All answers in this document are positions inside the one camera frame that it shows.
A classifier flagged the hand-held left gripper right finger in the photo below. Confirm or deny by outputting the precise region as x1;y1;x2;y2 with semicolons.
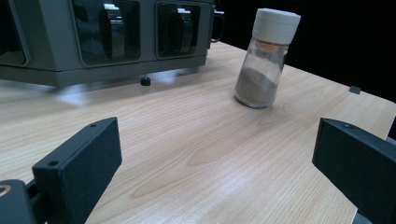
311;117;396;224

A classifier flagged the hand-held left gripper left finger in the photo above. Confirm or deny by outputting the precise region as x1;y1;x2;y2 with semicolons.
32;117;123;224

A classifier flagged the dark grey corner rack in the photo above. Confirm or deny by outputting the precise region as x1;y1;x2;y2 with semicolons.
0;0;226;89

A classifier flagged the grey powder spice jar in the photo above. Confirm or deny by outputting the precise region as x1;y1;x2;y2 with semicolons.
233;7;302;109

